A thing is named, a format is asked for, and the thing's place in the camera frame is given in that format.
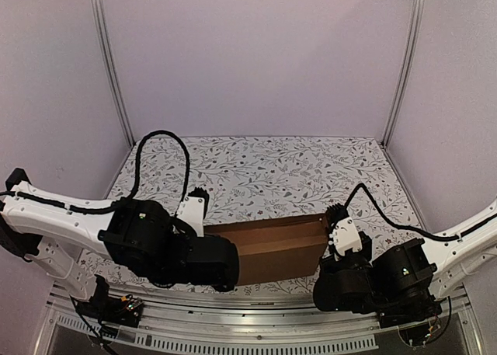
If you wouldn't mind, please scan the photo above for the right black braided cable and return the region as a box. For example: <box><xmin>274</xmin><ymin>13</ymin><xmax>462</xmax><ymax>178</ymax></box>
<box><xmin>343</xmin><ymin>183</ymin><xmax>463</xmax><ymax>242</ymax></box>

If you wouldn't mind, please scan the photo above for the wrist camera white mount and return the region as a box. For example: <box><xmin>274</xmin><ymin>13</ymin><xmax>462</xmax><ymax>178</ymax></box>
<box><xmin>176</xmin><ymin>187</ymin><xmax>210</xmax><ymax>238</ymax></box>
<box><xmin>325</xmin><ymin>204</ymin><xmax>363</xmax><ymax>260</ymax></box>

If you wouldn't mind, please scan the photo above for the left aluminium frame post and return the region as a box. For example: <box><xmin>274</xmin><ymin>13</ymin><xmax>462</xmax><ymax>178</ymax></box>
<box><xmin>90</xmin><ymin>0</ymin><xmax>135</xmax><ymax>148</ymax></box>

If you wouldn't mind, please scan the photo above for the brown cardboard paper box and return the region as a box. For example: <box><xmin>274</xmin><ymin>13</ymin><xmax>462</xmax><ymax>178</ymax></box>
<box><xmin>204</xmin><ymin>213</ymin><xmax>328</xmax><ymax>286</ymax></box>

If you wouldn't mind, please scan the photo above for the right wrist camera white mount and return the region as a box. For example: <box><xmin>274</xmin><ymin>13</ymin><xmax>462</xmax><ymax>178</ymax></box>
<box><xmin>325</xmin><ymin>204</ymin><xmax>363</xmax><ymax>260</ymax></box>

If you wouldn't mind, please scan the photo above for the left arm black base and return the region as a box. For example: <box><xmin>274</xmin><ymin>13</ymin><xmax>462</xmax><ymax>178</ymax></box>
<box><xmin>75</xmin><ymin>275</ymin><xmax>144</xmax><ymax>328</ymax></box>

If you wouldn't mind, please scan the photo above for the front aluminium rail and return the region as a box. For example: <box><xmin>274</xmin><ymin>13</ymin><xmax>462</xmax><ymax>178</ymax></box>
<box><xmin>33</xmin><ymin>283</ymin><xmax>485</xmax><ymax>355</ymax></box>

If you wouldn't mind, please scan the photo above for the floral patterned table mat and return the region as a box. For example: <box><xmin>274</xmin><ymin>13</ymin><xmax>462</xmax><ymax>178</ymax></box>
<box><xmin>75</xmin><ymin>135</ymin><xmax>442</xmax><ymax>296</ymax></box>

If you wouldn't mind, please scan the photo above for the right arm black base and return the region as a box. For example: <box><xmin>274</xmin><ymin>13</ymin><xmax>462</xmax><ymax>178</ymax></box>
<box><xmin>378</xmin><ymin>293</ymin><xmax>442</xmax><ymax>329</ymax></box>

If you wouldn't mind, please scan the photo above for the left black braided cable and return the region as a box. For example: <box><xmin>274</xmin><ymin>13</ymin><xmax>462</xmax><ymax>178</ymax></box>
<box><xmin>116</xmin><ymin>129</ymin><xmax>192</xmax><ymax>216</ymax></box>

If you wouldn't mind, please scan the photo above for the black braided cable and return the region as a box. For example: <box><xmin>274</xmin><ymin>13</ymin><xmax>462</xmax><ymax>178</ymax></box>
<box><xmin>343</xmin><ymin>183</ymin><xmax>463</xmax><ymax>242</ymax></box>
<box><xmin>116</xmin><ymin>129</ymin><xmax>192</xmax><ymax>216</ymax></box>

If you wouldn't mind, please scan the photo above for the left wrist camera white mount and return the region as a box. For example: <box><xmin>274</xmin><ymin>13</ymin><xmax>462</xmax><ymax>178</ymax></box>
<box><xmin>176</xmin><ymin>187</ymin><xmax>210</xmax><ymax>238</ymax></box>

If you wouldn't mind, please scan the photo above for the right aluminium frame post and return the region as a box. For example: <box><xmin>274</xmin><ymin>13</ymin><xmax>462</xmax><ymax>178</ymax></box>
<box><xmin>380</xmin><ymin>0</ymin><xmax>427</xmax><ymax>146</ymax></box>

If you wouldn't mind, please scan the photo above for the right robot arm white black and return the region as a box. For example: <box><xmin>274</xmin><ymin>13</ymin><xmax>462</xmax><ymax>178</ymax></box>
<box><xmin>313</xmin><ymin>203</ymin><xmax>496</xmax><ymax>327</ymax></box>

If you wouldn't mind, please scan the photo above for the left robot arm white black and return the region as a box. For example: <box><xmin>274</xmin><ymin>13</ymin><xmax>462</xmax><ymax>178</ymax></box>
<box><xmin>1</xmin><ymin>169</ymin><xmax>239</xmax><ymax>319</ymax></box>

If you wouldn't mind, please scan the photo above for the aluminium frame post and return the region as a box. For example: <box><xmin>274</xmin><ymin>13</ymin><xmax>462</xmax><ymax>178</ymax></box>
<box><xmin>380</xmin><ymin>0</ymin><xmax>427</xmax><ymax>146</ymax></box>
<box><xmin>90</xmin><ymin>0</ymin><xmax>135</xmax><ymax>148</ymax></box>

